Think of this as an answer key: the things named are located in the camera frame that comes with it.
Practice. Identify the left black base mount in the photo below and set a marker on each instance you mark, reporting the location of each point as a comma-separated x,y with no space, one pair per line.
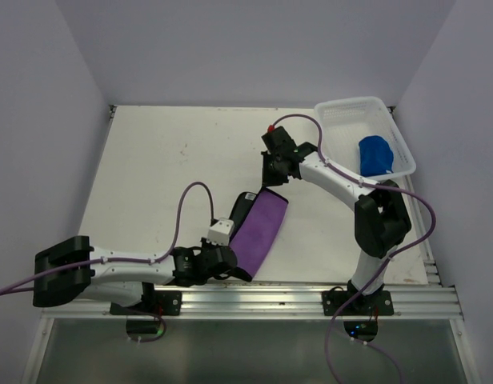
153,303

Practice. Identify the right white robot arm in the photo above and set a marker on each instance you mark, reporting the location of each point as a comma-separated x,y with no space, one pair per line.
381,220

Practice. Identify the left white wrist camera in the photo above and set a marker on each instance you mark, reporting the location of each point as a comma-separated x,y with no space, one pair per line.
220,232

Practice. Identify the white plastic basket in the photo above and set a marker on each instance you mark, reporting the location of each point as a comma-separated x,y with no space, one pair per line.
346,122

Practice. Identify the blue towel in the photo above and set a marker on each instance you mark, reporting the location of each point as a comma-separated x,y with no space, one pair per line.
376,156

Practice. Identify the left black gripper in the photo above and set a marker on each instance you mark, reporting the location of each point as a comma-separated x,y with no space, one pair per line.
204,244

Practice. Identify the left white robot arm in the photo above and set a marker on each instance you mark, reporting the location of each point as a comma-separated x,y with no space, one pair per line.
74,269

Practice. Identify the purple and grey towel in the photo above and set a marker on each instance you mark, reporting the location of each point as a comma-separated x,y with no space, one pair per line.
257,220

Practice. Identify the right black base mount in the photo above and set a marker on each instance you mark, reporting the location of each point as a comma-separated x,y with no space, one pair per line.
350,302

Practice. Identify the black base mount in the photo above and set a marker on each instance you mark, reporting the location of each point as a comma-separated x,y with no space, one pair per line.
350,302
153,303

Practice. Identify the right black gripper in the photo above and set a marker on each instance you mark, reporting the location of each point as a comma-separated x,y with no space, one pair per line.
268,180

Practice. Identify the aluminium frame rail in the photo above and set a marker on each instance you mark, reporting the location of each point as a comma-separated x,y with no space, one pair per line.
276,301

